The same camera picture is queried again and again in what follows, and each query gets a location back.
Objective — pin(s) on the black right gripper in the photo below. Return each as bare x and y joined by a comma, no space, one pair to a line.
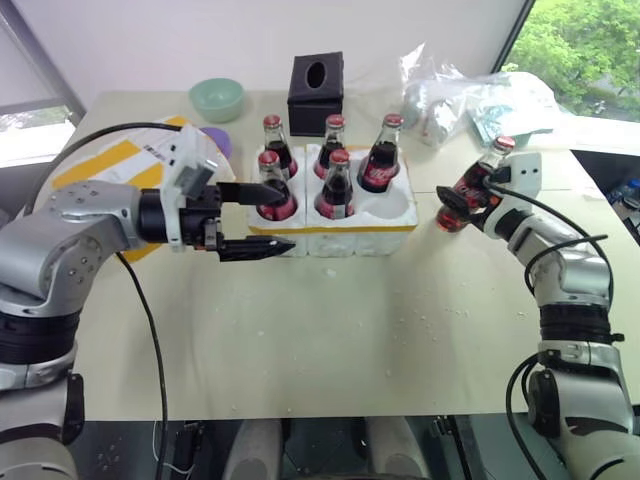
487,205

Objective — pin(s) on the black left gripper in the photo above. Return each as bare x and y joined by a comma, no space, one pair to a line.
197,220

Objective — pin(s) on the glass cola bottle red cap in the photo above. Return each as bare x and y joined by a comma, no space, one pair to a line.
380,170
337,190
274,145
332,145
472,177
272,185

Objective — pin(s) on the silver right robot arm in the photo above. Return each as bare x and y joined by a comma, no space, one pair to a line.
580,280

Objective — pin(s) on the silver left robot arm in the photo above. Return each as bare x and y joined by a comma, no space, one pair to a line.
75,230

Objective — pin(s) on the white foam crate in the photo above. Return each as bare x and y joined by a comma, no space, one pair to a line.
350,240

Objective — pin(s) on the black tissue box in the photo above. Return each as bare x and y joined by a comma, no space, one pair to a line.
315,107

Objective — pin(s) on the purple round lid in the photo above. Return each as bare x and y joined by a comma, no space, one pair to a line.
220,140

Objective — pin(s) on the clear crumpled plastic bag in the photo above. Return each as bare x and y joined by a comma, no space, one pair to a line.
435,105

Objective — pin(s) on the plastic bag with teal packets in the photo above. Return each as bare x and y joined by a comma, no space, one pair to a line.
515,107

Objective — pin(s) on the mint green bowl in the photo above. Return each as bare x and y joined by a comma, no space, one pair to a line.
216,100

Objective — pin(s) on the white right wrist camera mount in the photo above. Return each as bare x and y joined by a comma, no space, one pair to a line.
525,175

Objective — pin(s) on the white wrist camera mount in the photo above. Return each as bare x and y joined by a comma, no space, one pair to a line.
192,172
525,175

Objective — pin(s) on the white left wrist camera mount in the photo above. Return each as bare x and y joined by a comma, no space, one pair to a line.
192,172

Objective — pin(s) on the black window post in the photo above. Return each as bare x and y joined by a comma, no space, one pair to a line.
515,30

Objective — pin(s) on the black bracket under table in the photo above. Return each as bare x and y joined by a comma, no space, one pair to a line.
186,445
442,432

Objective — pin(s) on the grey window frame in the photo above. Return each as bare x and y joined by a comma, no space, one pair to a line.
60,75

